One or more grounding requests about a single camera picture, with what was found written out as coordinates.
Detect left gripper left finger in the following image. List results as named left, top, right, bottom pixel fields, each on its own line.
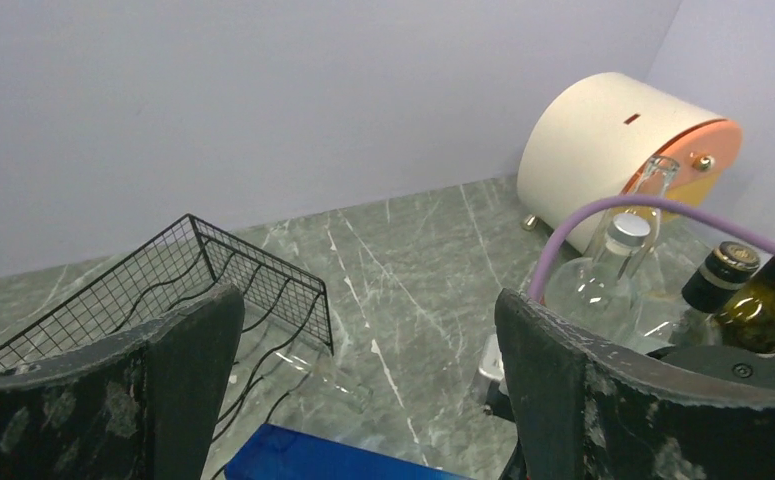
left=0, top=285, right=245, bottom=479

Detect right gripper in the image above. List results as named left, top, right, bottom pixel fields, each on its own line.
left=470, top=334, right=513, bottom=422

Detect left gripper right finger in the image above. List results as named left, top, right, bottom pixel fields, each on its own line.
left=494, top=289, right=775, bottom=479

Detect small clear glass bottle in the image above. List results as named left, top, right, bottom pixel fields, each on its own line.
left=259, top=340, right=373, bottom=414

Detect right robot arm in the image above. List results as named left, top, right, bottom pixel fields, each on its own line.
left=470, top=334, right=775, bottom=422

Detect dark green wine bottle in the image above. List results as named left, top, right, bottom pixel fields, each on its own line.
left=714, top=256, right=775, bottom=355

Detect tall clear empty bottle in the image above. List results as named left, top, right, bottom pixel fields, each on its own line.
left=615, top=154, right=682, bottom=293

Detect round clear flask silver cap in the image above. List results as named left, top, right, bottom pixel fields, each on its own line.
left=543, top=213, right=651, bottom=344

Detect cream round bread box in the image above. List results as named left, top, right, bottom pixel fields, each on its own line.
left=517, top=72, right=743, bottom=228

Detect black wire wine rack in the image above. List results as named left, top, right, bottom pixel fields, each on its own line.
left=0, top=214, right=334, bottom=453

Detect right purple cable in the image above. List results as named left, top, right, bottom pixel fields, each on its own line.
left=527, top=194, right=775, bottom=306

